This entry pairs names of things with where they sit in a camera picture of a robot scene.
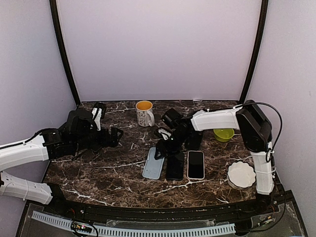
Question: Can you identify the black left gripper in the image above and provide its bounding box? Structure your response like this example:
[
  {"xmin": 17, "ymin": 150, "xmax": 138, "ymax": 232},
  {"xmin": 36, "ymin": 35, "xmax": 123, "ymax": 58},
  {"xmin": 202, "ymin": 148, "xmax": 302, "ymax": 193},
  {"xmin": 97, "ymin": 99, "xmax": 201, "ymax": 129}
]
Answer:
[{"xmin": 72, "ymin": 126, "xmax": 123, "ymax": 153}]

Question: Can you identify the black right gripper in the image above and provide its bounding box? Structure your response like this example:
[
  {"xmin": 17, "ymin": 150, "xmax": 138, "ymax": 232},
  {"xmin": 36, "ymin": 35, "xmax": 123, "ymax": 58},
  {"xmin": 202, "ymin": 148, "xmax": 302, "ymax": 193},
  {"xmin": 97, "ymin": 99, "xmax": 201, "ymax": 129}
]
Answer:
[{"xmin": 155, "ymin": 129, "xmax": 190, "ymax": 159}]

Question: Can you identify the purple-edged black smartphone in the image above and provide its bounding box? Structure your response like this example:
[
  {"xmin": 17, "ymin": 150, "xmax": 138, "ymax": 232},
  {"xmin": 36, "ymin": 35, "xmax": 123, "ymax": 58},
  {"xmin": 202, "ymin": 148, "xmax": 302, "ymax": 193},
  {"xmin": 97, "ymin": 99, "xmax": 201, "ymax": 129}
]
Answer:
[{"xmin": 166, "ymin": 152, "xmax": 185, "ymax": 181}]

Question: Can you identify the pink phone case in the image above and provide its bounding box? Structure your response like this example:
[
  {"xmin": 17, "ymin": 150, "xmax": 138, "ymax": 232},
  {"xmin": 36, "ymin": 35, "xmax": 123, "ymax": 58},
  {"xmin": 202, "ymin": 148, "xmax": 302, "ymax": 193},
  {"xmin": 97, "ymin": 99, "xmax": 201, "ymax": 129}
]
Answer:
[{"xmin": 187, "ymin": 150, "xmax": 206, "ymax": 180}]

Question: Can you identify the light blue phone case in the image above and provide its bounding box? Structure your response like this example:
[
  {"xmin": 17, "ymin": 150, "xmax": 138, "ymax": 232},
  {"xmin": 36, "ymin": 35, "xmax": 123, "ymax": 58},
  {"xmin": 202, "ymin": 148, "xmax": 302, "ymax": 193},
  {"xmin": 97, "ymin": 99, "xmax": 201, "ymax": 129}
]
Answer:
[{"xmin": 142, "ymin": 147, "xmax": 164, "ymax": 180}]

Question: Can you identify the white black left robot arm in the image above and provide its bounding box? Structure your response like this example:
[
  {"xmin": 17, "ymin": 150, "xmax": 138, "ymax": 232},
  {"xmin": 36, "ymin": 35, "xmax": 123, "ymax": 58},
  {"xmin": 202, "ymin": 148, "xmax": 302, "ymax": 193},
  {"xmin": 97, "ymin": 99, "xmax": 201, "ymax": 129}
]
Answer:
[{"xmin": 0, "ymin": 108, "xmax": 123, "ymax": 215}]

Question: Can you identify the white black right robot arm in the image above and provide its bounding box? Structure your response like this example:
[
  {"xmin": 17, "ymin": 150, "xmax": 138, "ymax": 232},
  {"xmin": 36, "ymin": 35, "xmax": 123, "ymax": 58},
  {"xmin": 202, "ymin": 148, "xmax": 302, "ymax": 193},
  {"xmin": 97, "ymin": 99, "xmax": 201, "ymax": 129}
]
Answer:
[{"xmin": 155, "ymin": 100, "xmax": 275, "ymax": 214}]

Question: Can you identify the white floral mug yellow inside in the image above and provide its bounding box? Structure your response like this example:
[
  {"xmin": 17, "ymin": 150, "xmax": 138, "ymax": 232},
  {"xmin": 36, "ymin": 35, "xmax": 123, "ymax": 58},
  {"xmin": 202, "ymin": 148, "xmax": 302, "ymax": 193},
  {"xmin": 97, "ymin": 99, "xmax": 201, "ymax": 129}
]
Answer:
[{"xmin": 136, "ymin": 101, "xmax": 155, "ymax": 127}]

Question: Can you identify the lime green bowl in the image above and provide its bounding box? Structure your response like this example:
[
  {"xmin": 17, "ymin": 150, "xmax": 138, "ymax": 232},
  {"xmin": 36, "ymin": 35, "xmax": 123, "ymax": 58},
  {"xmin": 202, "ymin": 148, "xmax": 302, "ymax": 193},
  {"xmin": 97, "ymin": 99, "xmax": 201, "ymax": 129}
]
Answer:
[{"xmin": 213, "ymin": 128, "xmax": 235, "ymax": 142}]

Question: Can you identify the white scalloped dish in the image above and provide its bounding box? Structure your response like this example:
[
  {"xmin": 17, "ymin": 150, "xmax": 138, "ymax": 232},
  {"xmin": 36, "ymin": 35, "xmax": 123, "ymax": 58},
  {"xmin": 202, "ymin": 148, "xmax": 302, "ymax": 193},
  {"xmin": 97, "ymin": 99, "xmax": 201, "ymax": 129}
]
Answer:
[{"xmin": 227, "ymin": 161, "xmax": 256, "ymax": 190}]

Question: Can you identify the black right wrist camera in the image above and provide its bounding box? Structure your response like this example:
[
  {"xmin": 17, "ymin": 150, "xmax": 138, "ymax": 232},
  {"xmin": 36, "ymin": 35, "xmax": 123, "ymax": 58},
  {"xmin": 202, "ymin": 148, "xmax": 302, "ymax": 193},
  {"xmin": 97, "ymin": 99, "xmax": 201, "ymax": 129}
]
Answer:
[{"xmin": 154, "ymin": 108, "xmax": 184, "ymax": 140}]

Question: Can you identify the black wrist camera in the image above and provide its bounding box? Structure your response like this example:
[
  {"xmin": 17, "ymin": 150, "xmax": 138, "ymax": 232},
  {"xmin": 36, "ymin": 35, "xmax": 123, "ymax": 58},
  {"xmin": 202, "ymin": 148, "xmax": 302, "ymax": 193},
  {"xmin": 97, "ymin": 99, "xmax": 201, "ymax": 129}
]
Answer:
[
  {"xmin": 92, "ymin": 102, "xmax": 107, "ymax": 131},
  {"xmin": 154, "ymin": 108, "xmax": 184, "ymax": 140}
]

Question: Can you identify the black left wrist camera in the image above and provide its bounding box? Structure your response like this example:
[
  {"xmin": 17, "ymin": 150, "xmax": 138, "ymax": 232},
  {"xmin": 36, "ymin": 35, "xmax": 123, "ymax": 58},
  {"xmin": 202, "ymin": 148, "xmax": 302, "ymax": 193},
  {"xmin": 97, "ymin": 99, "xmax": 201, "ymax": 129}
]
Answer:
[{"xmin": 92, "ymin": 102, "xmax": 107, "ymax": 131}]

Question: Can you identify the black front table rail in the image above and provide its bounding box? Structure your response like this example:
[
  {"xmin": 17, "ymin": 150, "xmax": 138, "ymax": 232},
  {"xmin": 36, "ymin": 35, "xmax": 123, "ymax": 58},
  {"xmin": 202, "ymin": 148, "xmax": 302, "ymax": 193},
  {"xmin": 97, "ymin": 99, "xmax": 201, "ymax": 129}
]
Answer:
[{"xmin": 27, "ymin": 191, "xmax": 294, "ymax": 223}]

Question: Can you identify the white slotted cable duct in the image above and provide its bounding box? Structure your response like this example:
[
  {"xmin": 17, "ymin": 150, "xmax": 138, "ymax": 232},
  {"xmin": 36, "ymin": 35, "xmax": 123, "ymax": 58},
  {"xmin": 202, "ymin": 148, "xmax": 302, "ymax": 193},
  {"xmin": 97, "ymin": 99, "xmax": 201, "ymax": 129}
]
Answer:
[{"xmin": 31, "ymin": 211, "xmax": 236, "ymax": 237}]

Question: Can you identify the black left corner post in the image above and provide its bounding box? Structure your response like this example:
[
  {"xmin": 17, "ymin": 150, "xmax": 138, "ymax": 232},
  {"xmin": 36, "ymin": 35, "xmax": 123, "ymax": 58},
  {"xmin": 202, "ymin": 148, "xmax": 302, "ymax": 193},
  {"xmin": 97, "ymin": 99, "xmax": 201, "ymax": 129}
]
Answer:
[{"xmin": 49, "ymin": 0, "xmax": 81, "ymax": 107}]

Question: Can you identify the black corner post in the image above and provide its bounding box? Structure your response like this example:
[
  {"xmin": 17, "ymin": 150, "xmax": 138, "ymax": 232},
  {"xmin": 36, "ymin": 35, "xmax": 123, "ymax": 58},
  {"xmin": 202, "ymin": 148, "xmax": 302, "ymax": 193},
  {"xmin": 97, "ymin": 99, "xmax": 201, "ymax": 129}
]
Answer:
[
  {"xmin": 238, "ymin": 0, "xmax": 269, "ymax": 103},
  {"xmin": 49, "ymin": 0, "xmax": 81, "ymax": 107}
]

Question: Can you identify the black right corner post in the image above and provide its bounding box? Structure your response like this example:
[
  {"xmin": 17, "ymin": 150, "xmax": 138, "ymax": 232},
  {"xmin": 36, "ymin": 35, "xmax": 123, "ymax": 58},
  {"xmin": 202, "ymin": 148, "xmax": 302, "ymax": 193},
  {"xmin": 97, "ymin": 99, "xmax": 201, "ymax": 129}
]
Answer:
[{"xmin": 238, "ymin": 0, "xmax": 269, "ymax": 103}]

